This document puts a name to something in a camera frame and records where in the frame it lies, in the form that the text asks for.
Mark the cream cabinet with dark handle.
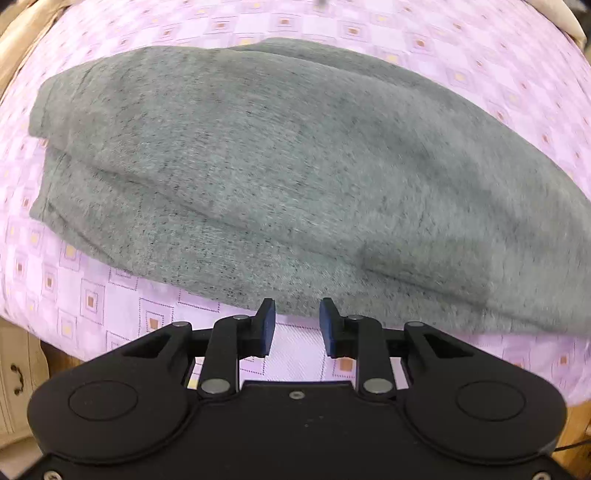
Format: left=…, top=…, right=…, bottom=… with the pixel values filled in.
left=0, top=318, right=52, bottom=437

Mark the grey sweater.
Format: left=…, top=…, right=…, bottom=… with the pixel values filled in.
left=28, top=38, right=591, bottom=335

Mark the black cable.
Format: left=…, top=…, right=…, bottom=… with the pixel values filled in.
left=554, top=438, right=591, bottom=454

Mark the cream duvet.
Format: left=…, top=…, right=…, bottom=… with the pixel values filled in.
left=529, top=0, right=586, bottom=41

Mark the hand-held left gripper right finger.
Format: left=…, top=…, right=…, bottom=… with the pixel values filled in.
left=320, top=298, right=476, bottom=400

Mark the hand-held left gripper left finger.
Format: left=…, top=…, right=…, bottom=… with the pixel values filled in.
left=121, top=298, right=277, bottom=398

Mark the purple checked bed sheet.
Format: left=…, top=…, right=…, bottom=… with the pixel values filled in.
left=0, top=0, right=591, bottom=409

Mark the beige satin bed pad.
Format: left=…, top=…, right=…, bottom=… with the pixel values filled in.
left=0, top=0, right=77, bottom=95

